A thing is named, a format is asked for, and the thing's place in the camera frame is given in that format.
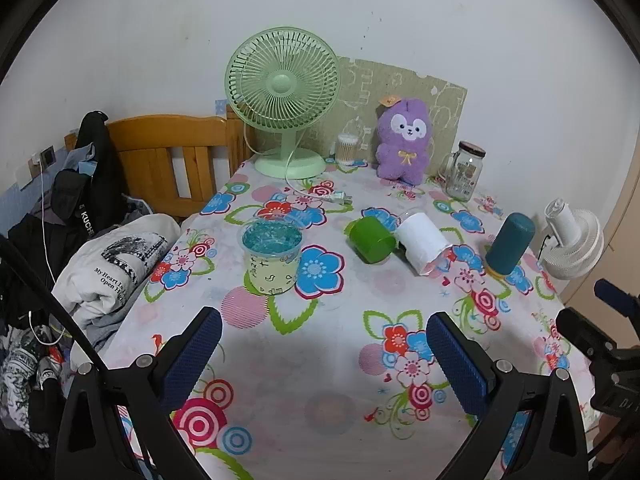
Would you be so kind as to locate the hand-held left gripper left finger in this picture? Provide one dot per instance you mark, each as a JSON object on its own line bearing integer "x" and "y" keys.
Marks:
{"x": 192, "y": 355}

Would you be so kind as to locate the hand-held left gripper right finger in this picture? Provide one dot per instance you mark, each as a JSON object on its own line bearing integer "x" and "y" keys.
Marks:
{"x": 457, "y": 366}

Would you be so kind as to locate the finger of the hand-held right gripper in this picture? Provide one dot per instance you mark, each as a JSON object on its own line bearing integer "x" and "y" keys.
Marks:
{"x": 580, "y": 327}
{"x": 616, "y": 296}

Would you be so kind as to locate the pale yellow cup blue inside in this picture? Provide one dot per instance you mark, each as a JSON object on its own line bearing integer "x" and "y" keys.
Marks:
{"x": 272, "y": 265}

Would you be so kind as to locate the teal cup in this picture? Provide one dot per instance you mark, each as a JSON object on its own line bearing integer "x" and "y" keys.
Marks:
{"x": 510, "y": 242}

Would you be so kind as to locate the white cup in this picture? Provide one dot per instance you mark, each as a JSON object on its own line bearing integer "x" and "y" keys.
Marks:
{"x": 422, "y": 242}

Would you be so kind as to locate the green cup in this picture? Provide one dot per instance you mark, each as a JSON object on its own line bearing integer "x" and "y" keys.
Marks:
{"x": 369, "y": 240}

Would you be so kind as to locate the white desk fan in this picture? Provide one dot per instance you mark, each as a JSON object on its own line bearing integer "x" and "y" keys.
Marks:
{"x": 572, "y": 240}

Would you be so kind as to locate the white printed t-shirt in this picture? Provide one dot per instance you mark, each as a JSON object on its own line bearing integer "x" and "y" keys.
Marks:
{"x": 125, "y": 255}

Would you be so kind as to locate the floral tablecloth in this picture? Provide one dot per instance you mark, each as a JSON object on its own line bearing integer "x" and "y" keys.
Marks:
{"x": 330, "y": 340}

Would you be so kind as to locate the pile of patterned clothes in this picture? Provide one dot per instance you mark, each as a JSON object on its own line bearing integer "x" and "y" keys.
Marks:
{"x": 25, "y": 375}

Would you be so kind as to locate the glass jar mug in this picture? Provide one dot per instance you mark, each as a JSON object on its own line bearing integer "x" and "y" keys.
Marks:
{"x": 464, "y": 172}

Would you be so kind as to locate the black jacket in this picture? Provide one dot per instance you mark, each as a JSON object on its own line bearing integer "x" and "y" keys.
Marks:
{"x": 97, "y": 180}

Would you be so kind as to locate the wooden bed headboard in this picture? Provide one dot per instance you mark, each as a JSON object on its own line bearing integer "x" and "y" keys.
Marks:
{"x": 155, "y": 145}

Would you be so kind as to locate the purple plush toy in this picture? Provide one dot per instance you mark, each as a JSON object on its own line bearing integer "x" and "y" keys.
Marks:
{"x": 404, "y": 145}

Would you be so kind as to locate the cotton swab container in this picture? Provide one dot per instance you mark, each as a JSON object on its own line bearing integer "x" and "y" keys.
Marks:
{"x": 347, "y": 150}

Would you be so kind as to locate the printed cardboard sheet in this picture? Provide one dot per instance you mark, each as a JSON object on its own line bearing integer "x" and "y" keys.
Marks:
{"x": 440, "y": 105}

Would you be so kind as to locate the green desk fan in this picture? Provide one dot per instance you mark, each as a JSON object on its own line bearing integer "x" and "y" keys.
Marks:
{"x": 282, "y": 85}

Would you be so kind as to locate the wall socket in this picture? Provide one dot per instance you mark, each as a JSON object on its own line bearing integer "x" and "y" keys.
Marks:
{"x": 47, "y": 156}

